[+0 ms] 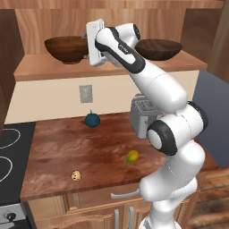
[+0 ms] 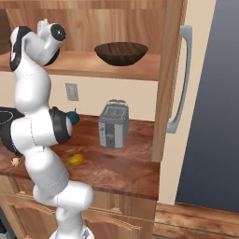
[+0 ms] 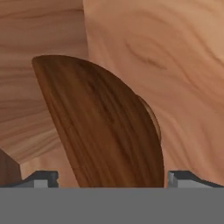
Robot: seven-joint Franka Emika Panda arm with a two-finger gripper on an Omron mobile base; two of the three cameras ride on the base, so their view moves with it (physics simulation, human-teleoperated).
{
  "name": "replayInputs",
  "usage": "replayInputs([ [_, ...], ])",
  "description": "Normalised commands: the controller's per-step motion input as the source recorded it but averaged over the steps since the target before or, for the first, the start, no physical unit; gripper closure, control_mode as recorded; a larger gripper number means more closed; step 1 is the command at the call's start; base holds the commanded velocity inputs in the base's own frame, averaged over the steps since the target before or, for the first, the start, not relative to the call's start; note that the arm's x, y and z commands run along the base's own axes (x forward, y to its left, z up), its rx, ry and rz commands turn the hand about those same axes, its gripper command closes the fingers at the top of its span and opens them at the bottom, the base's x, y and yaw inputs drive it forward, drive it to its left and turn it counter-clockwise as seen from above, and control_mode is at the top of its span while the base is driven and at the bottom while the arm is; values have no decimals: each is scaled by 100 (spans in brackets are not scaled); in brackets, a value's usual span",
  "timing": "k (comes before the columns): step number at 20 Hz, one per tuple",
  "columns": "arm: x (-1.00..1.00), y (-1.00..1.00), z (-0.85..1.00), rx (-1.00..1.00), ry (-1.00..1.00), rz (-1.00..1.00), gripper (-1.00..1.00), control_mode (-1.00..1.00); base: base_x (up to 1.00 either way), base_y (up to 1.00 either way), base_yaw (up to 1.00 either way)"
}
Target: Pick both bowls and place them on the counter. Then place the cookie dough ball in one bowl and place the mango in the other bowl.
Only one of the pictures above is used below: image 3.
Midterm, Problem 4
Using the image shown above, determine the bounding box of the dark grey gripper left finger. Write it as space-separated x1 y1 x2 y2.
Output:
0 170 60 188

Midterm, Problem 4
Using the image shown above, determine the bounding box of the light wood cupboard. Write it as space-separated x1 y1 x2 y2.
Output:
0 0 224 188

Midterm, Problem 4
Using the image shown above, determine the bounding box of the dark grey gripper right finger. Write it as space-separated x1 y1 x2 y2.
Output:
167 170 224 188

